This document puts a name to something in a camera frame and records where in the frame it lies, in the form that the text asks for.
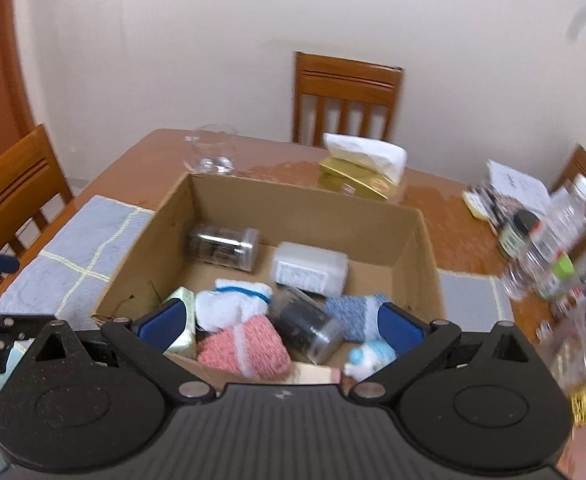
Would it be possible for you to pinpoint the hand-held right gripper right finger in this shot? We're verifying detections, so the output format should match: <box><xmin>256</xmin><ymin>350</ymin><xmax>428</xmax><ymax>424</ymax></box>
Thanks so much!
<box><xmin>348</xmin><ymin>303</ymin><xmax>538</xmax><ymax>402</ymax></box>

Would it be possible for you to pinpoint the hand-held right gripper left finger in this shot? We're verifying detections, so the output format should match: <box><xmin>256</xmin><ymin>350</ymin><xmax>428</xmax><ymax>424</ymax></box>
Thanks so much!
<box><xmin>23</xmin><ymin>298</ymin><xmax>219</xmax><ymax>403</ymax></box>

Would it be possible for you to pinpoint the green tissue pack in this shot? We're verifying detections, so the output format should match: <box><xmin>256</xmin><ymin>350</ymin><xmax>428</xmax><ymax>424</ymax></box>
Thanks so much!
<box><xmin>163</xmin><ymin>286</ymin><xmax>199</xmax><ymax>361</ymax></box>

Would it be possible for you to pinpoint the pink knitted sock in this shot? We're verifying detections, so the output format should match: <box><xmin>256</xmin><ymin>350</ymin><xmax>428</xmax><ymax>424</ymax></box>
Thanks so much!
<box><xmin>196</xmin><ymin>315</ymin><xmax>292</xmax><ymax>380</ymax></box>

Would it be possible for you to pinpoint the clear jar with metal lid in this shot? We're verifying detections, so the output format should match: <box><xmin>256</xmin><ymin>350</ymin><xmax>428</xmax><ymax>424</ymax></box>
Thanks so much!
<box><xmin>188</xmin><ymin>224</ymin><xmax>260</xmax><ymax>273</ymax></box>

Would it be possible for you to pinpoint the clear container of brown balls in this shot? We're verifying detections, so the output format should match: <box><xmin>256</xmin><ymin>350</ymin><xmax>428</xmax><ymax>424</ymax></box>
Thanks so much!
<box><xmin>268</xmin><ymin>287</ymin><xmax>346</xmax><ymax>366</ymax></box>

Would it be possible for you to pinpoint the white plastic container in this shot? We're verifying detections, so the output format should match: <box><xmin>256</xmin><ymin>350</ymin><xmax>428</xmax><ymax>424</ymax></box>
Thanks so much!
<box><xmin>272</xmin><ymin>241</ymin><xmax>350</xmax><ymax>296</ymax></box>

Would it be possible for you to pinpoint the cardboard box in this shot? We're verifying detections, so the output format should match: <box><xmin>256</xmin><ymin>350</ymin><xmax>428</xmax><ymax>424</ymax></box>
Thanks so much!
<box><xmin>90</xmin><ymin>172</ymin><xmax>446</xmax><ymax>386</ymax></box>

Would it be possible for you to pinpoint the blue knitted sock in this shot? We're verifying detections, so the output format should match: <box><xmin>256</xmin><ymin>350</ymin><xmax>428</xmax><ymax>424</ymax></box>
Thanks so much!
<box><xmin>323</xmin><ymin>292</ymin><xmax>399</xmax><ymax>343</ymax></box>

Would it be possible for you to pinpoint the white sock with blue stripe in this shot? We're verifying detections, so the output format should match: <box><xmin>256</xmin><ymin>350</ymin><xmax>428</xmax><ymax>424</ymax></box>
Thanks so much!
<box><xmin>194</xmin><ymin>279</ymin><xmax>275</xmax><ymax>333</ymax></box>

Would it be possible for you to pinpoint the blue-grey checked table cloth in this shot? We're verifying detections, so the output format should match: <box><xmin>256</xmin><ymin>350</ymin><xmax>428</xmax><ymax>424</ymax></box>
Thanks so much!
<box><xmin>0</xmin><ymin>195</ymin><xmax>516</xmax><ymax>476</ymax></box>

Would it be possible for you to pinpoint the wooden chair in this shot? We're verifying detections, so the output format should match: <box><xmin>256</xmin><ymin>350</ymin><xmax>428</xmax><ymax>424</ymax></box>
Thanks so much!
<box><xmin>0</xmin><ymin>125</ymin><xmax>74</xmax><ymax>306</ymax></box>
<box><xmin>292</xmin><ymin>51</ymin><xmax>405</xmax><ymax>148</ymax></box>
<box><xmin>550</xmin><ymin>144</ymin><xmax>586</xmax><ymax>261</ymax></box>

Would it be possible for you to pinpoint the glass jar with black lid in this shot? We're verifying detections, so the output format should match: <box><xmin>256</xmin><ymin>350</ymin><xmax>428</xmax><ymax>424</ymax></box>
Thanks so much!
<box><xmin>498</xmin><ymin>209</ymin><xmax>541</xmax><ymax>260</ymax></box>

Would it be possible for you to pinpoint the gold tissue box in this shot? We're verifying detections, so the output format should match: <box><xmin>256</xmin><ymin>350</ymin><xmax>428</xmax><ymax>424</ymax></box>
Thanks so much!
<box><xmin>317</xmin><ymin>132</ymin><xmax>408</xmax><ymax>202</ymax></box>

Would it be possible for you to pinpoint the small jar with green lid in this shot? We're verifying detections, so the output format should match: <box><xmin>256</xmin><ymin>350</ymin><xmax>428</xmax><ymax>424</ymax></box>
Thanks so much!
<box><xmin>538</xmin><ymin>252</ymin><xmax>576</xmax><ymax>301</ymax></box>

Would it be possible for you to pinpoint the clear glass pitcher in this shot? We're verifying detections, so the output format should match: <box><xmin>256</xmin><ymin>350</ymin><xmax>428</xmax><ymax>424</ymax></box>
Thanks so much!
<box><xmin>183</xmin><ymin>124</ymin><xmax>239</xmax><ymax>177</ymax></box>

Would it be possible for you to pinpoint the clear plastic container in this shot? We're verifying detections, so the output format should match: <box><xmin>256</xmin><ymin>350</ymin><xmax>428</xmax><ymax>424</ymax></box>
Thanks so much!
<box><xmin>538</xmin><ymin>305</ymin><xmax>586</xmax><ymax>391</ymax></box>

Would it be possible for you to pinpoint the clear plastic water bottle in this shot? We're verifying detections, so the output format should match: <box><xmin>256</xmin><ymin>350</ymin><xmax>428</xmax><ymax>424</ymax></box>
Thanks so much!
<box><xmin>503</xmin><ymin>174</ymin><xmax>586</xmax><ymax>301</ymax></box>

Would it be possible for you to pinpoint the stack of papers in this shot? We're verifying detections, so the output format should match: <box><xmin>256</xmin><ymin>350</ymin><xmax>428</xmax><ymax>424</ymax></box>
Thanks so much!
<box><xmin>463</xmin><ymin>159</ymin><xmax>554</xmax><ymax>233</ymax></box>

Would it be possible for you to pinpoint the gold garland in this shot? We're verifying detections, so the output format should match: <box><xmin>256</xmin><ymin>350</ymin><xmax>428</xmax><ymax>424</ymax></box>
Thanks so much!
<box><xmin>570</xmin><ymin>385</ymin><xmax>586</xmax><ymax>428</ymax></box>

